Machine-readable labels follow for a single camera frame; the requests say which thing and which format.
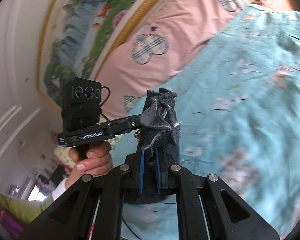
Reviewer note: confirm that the turquoise floral bed sheet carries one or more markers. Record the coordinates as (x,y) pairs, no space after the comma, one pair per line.
(238,103)

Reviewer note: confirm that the black pants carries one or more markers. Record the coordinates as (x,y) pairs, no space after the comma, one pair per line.
(158,148)

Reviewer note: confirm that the person's left hand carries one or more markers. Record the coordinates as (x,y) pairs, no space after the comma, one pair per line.
(97,163)

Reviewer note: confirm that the pink quilt with plaid hearts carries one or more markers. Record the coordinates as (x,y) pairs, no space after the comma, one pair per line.
(165,43)

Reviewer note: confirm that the framed landscape painting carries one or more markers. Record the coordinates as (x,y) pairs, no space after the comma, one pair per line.
(78,36)

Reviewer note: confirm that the yellow patterned pillow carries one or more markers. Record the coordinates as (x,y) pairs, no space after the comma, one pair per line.
(62,154)

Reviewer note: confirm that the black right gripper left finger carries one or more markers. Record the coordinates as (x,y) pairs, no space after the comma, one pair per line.
(91,208)

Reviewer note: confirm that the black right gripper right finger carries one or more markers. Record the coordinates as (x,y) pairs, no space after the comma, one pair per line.
(207,208)

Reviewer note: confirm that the olive green sleeve forearm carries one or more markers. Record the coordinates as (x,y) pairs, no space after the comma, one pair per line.
(25,211)

